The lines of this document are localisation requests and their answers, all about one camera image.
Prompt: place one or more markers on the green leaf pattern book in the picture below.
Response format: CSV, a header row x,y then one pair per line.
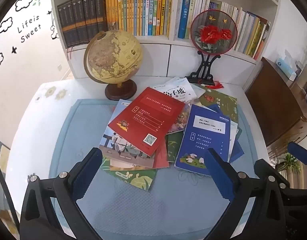
x,y
141,179

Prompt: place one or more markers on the tissue box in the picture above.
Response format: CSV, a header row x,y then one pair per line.
x,y
290,67

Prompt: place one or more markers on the antique yellow globe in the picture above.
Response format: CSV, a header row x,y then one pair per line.
x,y
113,57

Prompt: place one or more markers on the dark hardcover book set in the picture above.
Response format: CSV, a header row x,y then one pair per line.
x,y
82,20

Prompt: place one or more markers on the red flower round fan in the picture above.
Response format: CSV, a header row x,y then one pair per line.
x,y
213,32

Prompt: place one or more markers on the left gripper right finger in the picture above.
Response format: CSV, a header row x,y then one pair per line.
x,y
223,174

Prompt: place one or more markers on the yellow orange book row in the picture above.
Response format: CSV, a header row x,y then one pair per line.
x,y
140,17

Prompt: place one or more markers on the mixed books right shelf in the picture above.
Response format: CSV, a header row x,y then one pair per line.
x,y
251,28

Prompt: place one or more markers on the dark green insect book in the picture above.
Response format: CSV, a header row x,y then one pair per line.
x,y
173,143

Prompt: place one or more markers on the blue book with sheep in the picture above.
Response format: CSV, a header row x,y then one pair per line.
x,y
205,129

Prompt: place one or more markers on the olive green book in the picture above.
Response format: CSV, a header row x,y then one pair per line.
x,y
218,101

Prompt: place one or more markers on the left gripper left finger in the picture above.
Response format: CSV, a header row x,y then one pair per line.
x,y
83,173

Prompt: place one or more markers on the red cover book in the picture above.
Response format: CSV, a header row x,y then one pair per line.
x,y
145,122

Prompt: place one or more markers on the illustrated scholar cover book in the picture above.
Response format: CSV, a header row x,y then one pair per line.
x,y
117,148

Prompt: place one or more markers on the potted green plant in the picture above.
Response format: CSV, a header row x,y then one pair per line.
x,y
287,165

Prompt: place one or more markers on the colorful picture book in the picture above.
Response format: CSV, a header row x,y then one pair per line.
x,y
181,121

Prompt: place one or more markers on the brown wooden cabinet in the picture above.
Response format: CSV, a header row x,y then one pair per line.
x,y
278,104

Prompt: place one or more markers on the black fan stand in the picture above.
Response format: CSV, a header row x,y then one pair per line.
x,y
203,74

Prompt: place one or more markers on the white calligraphy title book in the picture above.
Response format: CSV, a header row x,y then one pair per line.
x,y
180,89

